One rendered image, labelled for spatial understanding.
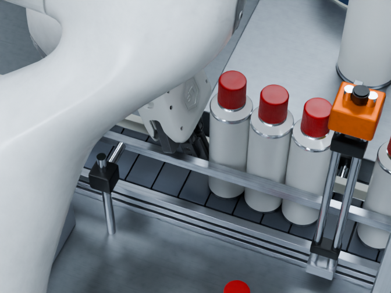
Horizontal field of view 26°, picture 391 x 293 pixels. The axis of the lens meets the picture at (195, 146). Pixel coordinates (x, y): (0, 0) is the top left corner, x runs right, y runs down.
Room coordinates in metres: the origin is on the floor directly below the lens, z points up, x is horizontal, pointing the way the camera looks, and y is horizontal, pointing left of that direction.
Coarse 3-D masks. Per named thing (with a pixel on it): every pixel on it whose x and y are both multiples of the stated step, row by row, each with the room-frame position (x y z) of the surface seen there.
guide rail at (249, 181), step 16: (112, 144) 0.68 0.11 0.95; (128, 144) 0.67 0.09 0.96; (144, 144) 0.67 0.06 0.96; (176, 160) 0.65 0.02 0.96; (192, 160) 0.65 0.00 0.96; (224, 176) 0.63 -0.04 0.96; (240, 176) 0.62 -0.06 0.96; (256, 176) 0.62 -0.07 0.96; (272, 192) 0.60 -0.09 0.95; (288, 192) 0.60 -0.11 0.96; (304, 192) 0.60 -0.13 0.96; (336, 208) 0.57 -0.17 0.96; (352, 208) 0.57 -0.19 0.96; (368, 224) 0.56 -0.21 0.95; (384, 224) 0.55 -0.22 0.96
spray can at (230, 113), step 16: (224, 80) 0.67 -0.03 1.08; (240, 80) 0.67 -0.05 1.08; (224, 96) 0.66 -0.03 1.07; (240, 96) 0.66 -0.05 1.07; (224, 112) 0.65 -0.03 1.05; (240, 112) 0.65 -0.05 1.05; (224, 128) 0.65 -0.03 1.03; (240, 128) 0.65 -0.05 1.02; (224, 144) 0.65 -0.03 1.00; (240, 144) 0.65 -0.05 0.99; (224, 160) 0.64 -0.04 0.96; (240, 160) 0.65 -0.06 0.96; (208, 176) 0.67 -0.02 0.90; (224, 192) 0.64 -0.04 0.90; (240, 192) 0.65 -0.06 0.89
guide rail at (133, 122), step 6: (132, 114) 0.76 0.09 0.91; (126, 120) 0.76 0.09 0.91; (132, 120) 0.75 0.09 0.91; (138, 120) 0.75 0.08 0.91; (126, 126) 0.76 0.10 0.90; (132, 126) 0.75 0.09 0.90; (138, 126) 0.75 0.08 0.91; (144, 126) 0.75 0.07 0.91; (144, 132) 0.75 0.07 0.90; (336, 180) 0.65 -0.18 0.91; (342, 180) 0.65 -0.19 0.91; (336, 186) 0.65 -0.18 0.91; (342, 186) 0.64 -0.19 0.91; (360, 186) 0.64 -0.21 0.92; (366, 186) 0.64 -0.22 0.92; (342, 192) 0.64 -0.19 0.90; (354, 192) 0.64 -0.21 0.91; (360, 192) 0.64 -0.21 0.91; (366, 192) 0.63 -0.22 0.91; (360, 198) 0.63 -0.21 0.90
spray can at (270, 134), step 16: (272, 96) 0.64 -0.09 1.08; (288, 96) 0.64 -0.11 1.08; (256, 112) 0.65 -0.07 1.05; (272, 112) 0.63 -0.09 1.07; (288, 112) 0.65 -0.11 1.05; (256, 128) 0.63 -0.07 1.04; (272, 128) 0.63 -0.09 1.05; (288, 128) 0.63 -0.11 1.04; (256, 144) 0.63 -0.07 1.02; (272, 144) 0.62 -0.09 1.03; (288, 144) 0.63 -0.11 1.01; (256, 160) 0.63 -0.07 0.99; (272, 160) 0.62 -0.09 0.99; (272, 176) 0.62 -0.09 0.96; (256, 192) 0.63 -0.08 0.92; (256, 208) 0.62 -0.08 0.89; (272, 208) 0.62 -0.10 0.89
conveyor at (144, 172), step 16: (112, 128) 0.77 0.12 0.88; (96, 144) 0.74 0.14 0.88; (160, 144) 0.74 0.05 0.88; (128, 160) 0.71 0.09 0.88; (144, 160) 0.71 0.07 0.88; (160, 160) 0.71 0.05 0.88; (208, 160) 0.71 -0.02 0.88; (128, 176) 0.68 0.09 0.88; (144, 176) 0.68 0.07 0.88; (160, 176) 0.68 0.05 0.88; (176, 176) 0.68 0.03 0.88; (192, 176) 0.68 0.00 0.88; (176, 192) 0.66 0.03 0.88; (192, 192) 0.66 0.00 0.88; (208, 192) 0.66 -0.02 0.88; (224, 208) 0.63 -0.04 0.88; (240, 208) 0.63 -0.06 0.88; (272, 224) 0.61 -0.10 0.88; (288, 224) 0.61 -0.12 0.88; (352, 224) 0.61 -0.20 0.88; (352, 240) 0.58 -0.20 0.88; (368, 256) 0.56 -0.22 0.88
